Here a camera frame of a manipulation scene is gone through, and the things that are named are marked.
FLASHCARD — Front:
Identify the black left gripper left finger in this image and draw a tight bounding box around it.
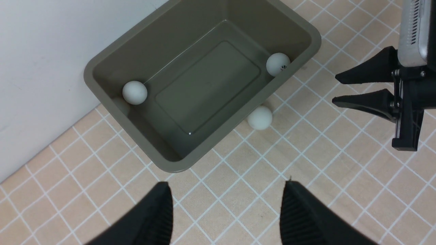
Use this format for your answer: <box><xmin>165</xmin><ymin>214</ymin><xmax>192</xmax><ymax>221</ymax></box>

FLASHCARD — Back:
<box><xmin>87</xmin><ymin>182</ymin><xmax>173</xmax><ymax>245</ymax></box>

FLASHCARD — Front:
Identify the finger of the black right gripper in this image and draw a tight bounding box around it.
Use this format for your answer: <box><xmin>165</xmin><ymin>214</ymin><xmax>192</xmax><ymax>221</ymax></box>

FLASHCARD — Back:
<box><xmin>335</xmin><ymin>46</ymin><xmax>399</xmax><ymax>85</ymax></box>
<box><xmin>332</xmin><ymin>89</ymin><xmax>399</xmax><ymax>123</ymax></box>

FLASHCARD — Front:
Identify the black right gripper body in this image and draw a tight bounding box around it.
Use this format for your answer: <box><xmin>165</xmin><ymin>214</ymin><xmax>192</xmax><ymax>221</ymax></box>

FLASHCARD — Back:
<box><xmin>391</xmin><ymin>66</ymin><xmax>435</xmax><ymax>151</ymax></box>

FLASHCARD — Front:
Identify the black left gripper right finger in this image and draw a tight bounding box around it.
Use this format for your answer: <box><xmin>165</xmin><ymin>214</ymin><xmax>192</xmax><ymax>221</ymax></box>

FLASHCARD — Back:
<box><xmin>279</xmin><ymin>180</ymin><xmax>376</xmax><ymax>245</ymax></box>

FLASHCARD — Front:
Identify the white ping-pong ball with logo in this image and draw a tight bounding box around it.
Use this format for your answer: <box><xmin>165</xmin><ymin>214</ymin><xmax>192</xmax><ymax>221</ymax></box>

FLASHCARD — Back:
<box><xmin>266</xmin><ymin>53</ymin><xmax>291</xmax><ymax>77</ymax></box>

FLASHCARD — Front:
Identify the plain white ping-pong ball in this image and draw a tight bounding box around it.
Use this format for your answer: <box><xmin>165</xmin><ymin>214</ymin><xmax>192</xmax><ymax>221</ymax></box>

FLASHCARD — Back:
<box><xmin>247</xmin><ymin>105</ymin><xmax>273</xmax><ymax>130</ymax></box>

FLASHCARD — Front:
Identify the beige grid-pattern tablecloth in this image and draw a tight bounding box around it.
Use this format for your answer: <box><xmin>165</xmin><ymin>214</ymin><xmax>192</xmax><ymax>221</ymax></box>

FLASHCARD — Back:
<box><xmin>1</xmin><ymin>0</ymin><xmax>435</xmax><ymax>245</ymax></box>

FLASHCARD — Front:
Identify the olive green plastic bin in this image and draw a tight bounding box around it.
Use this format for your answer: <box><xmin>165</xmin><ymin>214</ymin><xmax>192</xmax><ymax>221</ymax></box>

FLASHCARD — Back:
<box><xmin>83</xmin><ymin>0</ymin><xmax>321</xmax><ymax>173</ymax></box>

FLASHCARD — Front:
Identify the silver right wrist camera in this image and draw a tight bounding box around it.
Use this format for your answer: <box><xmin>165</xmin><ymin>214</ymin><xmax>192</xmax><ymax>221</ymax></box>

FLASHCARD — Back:
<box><xmin>398</xmin><ymin>0</ymin><xmax>432</xmax><ymax>68</ymax></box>

